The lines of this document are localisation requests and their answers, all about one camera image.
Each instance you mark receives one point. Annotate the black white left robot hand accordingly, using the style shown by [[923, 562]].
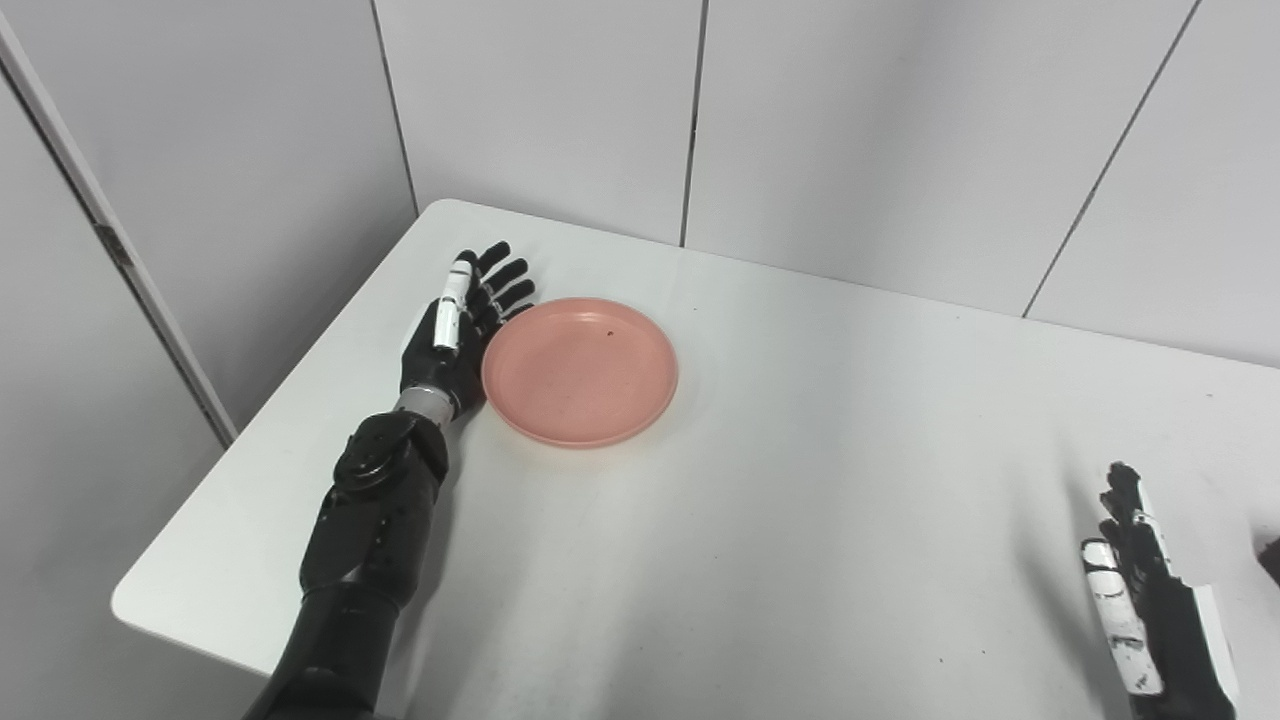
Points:
[[440, 365]]

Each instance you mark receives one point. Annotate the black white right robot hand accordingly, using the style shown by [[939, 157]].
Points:
[[1175, 640]]

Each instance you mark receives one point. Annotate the chocolate cake slice with fruit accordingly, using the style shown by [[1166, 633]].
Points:
[[1272, 560]]

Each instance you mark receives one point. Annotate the pink round plate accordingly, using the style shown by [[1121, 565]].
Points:
[[580, 370]]

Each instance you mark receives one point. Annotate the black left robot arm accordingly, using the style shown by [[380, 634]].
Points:
[[365, 540]]

